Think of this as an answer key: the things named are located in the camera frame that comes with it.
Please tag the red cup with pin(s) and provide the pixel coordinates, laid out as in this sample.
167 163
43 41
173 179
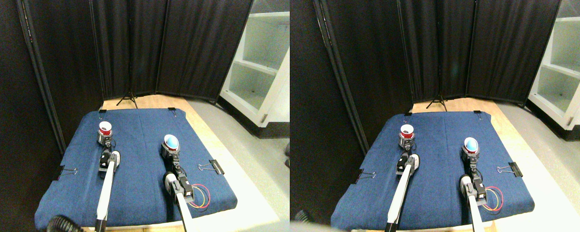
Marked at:
406 134
473 151
174 150
106 130

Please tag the blue ball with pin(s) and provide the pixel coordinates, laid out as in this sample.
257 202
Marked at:
472 144
172 142

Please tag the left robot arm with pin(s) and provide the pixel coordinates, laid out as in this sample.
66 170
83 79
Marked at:
402 193
106 193

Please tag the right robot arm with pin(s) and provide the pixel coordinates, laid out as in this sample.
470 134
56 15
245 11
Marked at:
183 215
475 212

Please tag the dark blue cloth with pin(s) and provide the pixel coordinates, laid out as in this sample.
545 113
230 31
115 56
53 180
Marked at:
140 193
439 198

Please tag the black curtain stand foot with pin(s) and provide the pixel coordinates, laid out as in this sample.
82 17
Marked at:
437 99
128 96

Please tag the black curtain stand pole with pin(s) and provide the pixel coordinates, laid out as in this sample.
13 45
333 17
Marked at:
42 75
342 75

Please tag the white shelf unit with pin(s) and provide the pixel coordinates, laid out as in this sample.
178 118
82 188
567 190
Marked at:
256 68
562 71

